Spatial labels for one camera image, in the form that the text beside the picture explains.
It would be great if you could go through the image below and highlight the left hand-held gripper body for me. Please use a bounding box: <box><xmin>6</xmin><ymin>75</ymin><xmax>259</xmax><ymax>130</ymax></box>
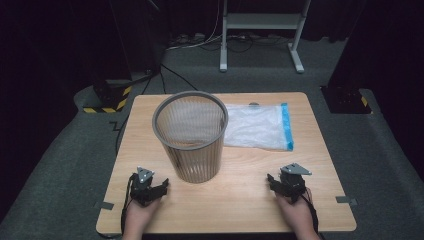
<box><xmin>129</xmin><ymin>166</ymin><xmax>158</xmax><ymax>208</ymax></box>

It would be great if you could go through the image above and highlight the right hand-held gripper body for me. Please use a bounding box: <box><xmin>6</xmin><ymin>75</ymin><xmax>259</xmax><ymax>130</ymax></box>
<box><xmin>280</xmin><ymin>162</ymin><xmax>313</xmax><ymax>204</ymax></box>

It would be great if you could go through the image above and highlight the translucent ribbed waste bin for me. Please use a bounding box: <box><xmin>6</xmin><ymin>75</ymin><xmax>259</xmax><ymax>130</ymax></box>
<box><xmin>153</xmin><ymin>93</ymin><xmax>228</xmax><ymax>184</ymax></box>

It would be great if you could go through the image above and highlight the clear plastic bag blue edge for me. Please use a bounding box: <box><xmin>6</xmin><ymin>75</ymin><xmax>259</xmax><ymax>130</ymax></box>
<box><xmin>223</xmin><ymin>102</ymin><xmax>295</xmax><ymax>152</ymax></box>

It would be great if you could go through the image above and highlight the person's left hand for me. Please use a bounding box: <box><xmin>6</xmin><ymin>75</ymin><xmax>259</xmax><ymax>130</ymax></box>
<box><xmin>122</xmin><ymin>196</ymin><xmax>161</xmax><ymax>240</ymax></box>

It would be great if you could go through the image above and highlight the person's right hand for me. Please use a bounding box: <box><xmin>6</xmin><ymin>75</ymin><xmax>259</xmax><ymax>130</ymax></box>
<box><xmin>274</xmin><ymin>194</ymin><xmax>319</xmax><ymax>240</ymax></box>

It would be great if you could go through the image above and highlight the grey tape piece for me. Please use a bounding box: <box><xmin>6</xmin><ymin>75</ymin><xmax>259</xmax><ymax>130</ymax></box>
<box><xmin>335</xmin><ymin>195</ymin><xmax>358</xmax><ymax>206</ymax></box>
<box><xmin>94</xmin><ymin>200</ymin><xmax>115</xmax><ymax>211</ymax></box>

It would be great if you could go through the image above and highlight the black base yellow corner mark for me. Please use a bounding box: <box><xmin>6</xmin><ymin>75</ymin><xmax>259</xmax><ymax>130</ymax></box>
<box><xmin>320</xmin><ymin>85</ymin><xmax>374</xmax><ymax>115</ymax></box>

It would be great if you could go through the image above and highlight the black base yellow striped edge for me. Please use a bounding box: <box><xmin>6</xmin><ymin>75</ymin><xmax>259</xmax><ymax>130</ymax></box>
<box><xmin>82</xmin><ymin>78</ymin><xmax>134</xmax><ymax>114</ymax></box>

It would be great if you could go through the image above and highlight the white metal stand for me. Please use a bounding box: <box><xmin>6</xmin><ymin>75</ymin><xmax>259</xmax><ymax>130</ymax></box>
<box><xmin>219</xmin><ymin>0</ymin><xmax>313</xmax><ymax>74</ymax></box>

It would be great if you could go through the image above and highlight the left hand-held gripper black cable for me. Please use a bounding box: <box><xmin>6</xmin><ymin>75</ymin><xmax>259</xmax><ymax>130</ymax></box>
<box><xmin>120</xmin><ymin>174</ymin><xmax>135</xmax><ymax>234</ymax></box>

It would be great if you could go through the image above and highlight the hand-held gripper black cable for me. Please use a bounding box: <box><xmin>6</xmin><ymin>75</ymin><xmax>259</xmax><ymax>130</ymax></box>
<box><xmin>301</xmin><ymin>188</ymin><xmax>320</xmax><ymax>234</ymax></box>
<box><xmin>120</xmin><ymin>174</ymin><xmax>135</xmax><ymax>234</ymax></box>

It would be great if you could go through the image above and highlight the right hand-held gripper black cable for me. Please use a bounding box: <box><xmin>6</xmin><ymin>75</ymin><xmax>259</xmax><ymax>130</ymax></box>
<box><xmin>301</xmin><ymin>188</ymin><xmax>320</xmax><ymax>234</ymax></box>

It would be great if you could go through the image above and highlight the thin black cable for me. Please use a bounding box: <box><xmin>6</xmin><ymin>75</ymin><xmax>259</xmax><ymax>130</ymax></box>
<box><xmin>114</xmin><ymin>114</ymin><xmax>131</xmax><ymax>156</ymax></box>

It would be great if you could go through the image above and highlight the long black floor cable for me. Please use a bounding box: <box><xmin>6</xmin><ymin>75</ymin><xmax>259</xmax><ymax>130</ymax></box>
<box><xmin>159</xmin><ymin>63</ymin><xmax>203</xmax><ymax>95</ymax></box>

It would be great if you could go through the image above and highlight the tangle of floor cables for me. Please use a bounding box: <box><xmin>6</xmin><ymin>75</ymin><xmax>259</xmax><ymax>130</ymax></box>
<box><xmin>166</xmin><ymin>0</ymin><xmax>294</xmax><ymax>54</ymax></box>

